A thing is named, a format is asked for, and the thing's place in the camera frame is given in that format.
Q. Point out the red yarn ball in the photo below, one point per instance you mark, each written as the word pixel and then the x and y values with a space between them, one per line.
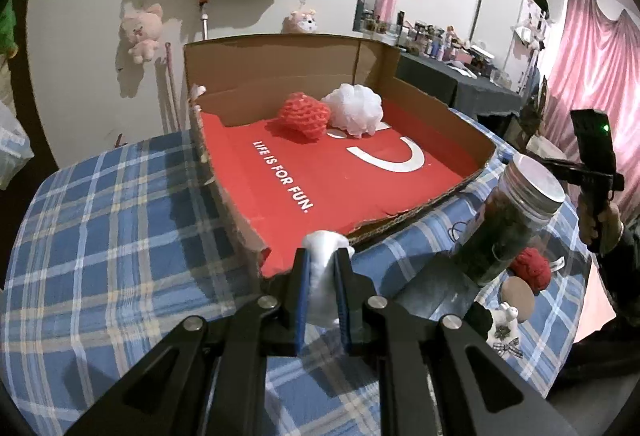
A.
pixel 533 268

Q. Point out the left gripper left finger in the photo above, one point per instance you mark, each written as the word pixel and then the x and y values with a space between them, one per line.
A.
pixel 274 323

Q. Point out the tall jar dark contents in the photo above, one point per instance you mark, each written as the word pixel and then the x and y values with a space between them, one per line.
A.
pixel 523 202

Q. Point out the white wardrobe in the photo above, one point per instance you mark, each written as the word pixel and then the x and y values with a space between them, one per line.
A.
pixel 509 30

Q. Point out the blue plaid tablecloth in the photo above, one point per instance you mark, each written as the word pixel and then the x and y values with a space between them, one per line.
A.
pixel 115 250

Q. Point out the pink curtain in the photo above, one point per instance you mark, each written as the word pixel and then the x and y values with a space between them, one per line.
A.
pixel 598 68

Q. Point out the red knitted ball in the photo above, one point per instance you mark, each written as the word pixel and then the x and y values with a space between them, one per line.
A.
pixel 305 115

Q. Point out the round beige powder puff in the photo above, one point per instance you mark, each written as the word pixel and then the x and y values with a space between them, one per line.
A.
pixel 516 293

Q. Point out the white mesh bath pouf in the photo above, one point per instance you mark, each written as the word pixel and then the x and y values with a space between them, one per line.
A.
pixel 354 109

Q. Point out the pale pink plush left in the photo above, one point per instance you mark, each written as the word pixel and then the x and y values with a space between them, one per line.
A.
pixel 142 29

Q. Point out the pink bear plush right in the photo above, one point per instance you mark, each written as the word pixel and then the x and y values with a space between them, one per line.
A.
pixel 300 22

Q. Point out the white fluffy plush toy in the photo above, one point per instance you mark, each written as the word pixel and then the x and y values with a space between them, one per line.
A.
pixel 503 336

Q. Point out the dark green side table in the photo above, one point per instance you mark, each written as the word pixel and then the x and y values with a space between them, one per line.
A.
pixel 473 97

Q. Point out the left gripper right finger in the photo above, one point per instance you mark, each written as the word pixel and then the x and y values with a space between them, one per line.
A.
pixel 368 321

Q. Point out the black scrunchie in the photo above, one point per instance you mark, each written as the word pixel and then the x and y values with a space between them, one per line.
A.
pixel 480 320

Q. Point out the red cardboard box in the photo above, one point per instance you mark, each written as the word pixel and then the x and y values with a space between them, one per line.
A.
pixel 276 185

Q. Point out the white soft cloth piece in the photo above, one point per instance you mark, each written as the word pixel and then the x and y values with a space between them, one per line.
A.
pixel 321 246

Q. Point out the person's right hand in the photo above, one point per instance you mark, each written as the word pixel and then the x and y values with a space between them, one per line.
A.
pixel 600 232

